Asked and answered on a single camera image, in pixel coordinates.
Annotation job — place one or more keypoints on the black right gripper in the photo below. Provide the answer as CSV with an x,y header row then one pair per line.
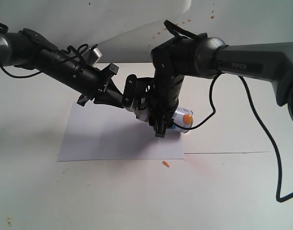
x,y
153,100

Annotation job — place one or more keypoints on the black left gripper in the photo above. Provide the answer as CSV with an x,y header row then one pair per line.
x,y
98,86

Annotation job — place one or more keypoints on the white spray paint can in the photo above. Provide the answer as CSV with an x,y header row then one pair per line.
x,y
182,117

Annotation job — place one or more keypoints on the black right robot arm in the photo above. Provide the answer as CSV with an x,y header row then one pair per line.
x,y
198,55

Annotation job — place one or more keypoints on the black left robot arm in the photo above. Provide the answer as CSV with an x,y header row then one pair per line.
x,y
74,67

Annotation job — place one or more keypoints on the white paper sheet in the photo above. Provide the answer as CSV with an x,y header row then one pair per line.
x,y
102,132

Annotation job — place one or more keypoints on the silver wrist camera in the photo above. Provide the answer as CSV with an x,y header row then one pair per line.
x,y
94,55

